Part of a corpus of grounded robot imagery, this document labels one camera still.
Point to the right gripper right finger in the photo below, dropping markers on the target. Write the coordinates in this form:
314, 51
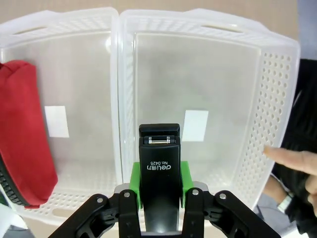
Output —
223, 215

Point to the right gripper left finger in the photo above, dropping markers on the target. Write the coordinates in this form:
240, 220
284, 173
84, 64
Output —
99, 218

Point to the black deli stapler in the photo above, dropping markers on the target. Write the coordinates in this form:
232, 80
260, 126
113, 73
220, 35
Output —
159, 178

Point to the red zippered pencil case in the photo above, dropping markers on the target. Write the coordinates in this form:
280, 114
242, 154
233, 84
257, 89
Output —
24, 129

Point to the person right hand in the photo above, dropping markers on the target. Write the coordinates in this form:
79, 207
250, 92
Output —
297, 161

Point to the silver wrist watch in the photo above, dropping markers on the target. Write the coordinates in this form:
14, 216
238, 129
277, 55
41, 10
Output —
285, 203

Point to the white rectangular label sticker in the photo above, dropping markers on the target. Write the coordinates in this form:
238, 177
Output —
57, 121
195, 125

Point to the person in black clothing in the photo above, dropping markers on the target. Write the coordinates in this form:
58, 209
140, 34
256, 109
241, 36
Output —
305, 111

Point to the translucent white plastic basket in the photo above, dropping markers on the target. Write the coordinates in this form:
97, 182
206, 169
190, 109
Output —
84, 81
223, 81

